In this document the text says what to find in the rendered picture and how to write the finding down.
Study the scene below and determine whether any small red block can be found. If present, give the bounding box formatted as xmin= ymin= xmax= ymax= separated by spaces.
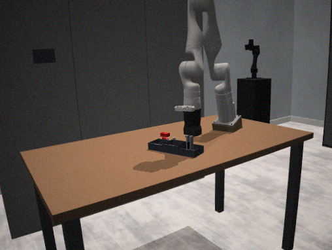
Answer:
xmin=160 ymin=132 xmax=170 ymax=137

